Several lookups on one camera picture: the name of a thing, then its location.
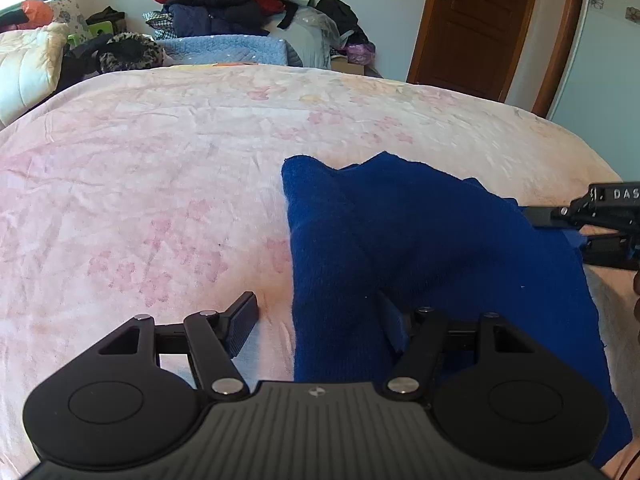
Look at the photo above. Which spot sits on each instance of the leopard print garment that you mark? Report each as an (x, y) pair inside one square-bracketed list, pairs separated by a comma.
[(129, 51)]

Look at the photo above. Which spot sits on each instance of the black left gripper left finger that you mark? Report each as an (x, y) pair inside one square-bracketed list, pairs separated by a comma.
[(214, 339)]

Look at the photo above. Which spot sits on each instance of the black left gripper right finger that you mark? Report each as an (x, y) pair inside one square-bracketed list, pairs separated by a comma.
[(412, 375)]

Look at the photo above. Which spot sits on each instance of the floral white cushion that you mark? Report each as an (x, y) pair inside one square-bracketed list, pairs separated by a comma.
[(69, 13)]

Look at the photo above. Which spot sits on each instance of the green plastic chair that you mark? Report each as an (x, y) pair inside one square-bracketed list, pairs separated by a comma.
[(91, 31)]

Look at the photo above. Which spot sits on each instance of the pink floral bed sheet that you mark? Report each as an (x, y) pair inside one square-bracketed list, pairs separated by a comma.
[(159, 192)]

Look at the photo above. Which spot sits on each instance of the black clothes heap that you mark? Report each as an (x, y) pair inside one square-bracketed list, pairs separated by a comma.
[(81, 61)]

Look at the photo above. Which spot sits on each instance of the light blue quilted blanket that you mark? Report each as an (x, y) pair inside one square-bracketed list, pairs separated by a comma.
[(224, 49)]

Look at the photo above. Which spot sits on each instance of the white quilted pillow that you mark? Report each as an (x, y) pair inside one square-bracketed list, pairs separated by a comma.
[(31, 64)]

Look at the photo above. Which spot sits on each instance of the blue knit sweater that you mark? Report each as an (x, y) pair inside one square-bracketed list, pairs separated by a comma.
[(373, 241)]

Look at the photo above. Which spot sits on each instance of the orange garment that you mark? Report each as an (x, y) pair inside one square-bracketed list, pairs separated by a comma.
[(37, 12)]

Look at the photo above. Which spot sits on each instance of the brown wooden door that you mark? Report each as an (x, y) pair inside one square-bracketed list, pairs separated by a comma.
[(470, 46)]

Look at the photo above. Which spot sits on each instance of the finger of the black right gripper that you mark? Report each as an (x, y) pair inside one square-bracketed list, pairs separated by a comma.
[(614, 251), (613, 206)]

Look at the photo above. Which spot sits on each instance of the dark navy clothes pile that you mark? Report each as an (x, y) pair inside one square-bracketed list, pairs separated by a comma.
[(191, 18)]

